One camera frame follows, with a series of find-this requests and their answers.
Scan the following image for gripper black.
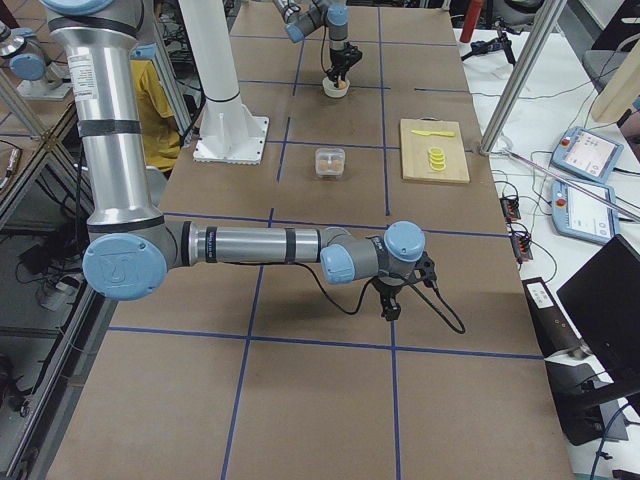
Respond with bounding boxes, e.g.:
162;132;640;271
372;273;418;321
326;45;351;85

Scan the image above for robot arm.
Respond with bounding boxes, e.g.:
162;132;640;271
40;1;437;321
273;1;362;98

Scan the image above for clear plastic egg box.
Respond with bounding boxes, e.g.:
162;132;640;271
314;147;346;180

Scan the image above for black brown box device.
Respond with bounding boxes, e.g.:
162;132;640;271
522;277;590;360

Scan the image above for white bowl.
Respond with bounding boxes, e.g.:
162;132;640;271
322;77;349;99

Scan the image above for yellow plastic knife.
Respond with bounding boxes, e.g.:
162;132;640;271
410;129;456;138

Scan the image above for wooden cutting board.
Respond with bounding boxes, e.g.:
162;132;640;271
400;119;470;184

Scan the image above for yellow lemon slices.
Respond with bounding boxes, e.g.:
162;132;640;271
428;147;446;172

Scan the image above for black tripod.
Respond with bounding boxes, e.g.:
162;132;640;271
461;18;519;66

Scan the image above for person in yellow shirt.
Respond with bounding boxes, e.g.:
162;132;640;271
131;60;183;177

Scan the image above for teach pendant near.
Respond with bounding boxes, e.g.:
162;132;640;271
551;180;620;245

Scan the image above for teach pendant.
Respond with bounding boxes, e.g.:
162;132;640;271
551;127;624;184
551;180;620;245

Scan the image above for black laptop monitor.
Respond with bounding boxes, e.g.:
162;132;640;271
557;234;639;381

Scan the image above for teach pendant far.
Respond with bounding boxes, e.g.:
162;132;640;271
551;127;624;184

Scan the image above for grey office chair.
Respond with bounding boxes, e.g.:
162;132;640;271
582;1;639;93

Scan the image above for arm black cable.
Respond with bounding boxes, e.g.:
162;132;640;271
219;259;467;335
318;34;333;81

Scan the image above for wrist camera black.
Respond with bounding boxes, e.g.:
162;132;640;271
348;45;363;68
415;252;438;291

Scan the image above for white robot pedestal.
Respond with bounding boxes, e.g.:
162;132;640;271
179;0;269;165

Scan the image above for aluminium frame post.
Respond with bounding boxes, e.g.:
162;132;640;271
479;0;567;156

